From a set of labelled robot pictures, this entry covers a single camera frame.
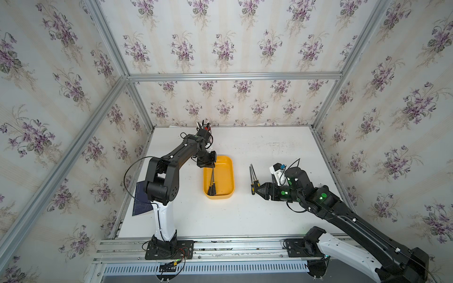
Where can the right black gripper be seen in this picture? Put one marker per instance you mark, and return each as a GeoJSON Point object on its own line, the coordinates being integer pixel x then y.
{"type": "Point", "coordinates": [266, 187]}

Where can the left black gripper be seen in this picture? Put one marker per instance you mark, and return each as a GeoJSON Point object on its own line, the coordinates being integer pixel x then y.
{"type": "Point", "coordinates": [210, 163]}

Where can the yellow-black file tool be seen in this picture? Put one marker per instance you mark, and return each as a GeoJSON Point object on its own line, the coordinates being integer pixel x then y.
{"type": "Point", "coordinates": [257, 184]}
{"type": "Point", "coordinates": [213, 188]}
{"type": "Point", "coordinates": [252, 177]}
{"type": "Point", "coordinates": [209, 192]}

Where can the yellow plastic storage tray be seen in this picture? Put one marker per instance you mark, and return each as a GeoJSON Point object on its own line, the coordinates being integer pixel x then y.
{"type": "Point", "coordinates": [224, 178]}

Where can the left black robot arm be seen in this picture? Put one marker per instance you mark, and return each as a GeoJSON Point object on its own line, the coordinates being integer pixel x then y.
{"type": "Point", "coordinates": [161, 182]}

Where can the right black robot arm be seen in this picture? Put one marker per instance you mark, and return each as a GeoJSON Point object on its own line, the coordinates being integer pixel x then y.
{"type": "Point", "coordinates": [378, 256]}

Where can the pens in cup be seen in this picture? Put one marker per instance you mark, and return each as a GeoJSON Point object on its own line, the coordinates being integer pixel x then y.
{"type": "Point", "coordinates": [205, 125]}

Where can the dark blue notebook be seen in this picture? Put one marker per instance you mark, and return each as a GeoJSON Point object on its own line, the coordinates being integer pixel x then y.
{"type": "Point", "coordinates": [141, 203]}

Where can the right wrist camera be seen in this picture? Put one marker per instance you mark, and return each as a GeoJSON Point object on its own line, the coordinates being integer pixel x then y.
{"type": "Point", "coordinates": [277, 173]}

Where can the aluminium mounting rail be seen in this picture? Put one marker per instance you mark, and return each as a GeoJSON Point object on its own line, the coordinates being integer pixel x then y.
{"type": "Point", "coordinates": [204, 249]}

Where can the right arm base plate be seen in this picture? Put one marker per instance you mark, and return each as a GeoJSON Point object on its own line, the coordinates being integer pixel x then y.
{"type": "Point", "coordinates": [300, 248]}

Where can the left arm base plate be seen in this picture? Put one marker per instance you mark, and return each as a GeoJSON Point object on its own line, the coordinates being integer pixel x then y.
{"type": "Point", "coordinates": [174, 249]}

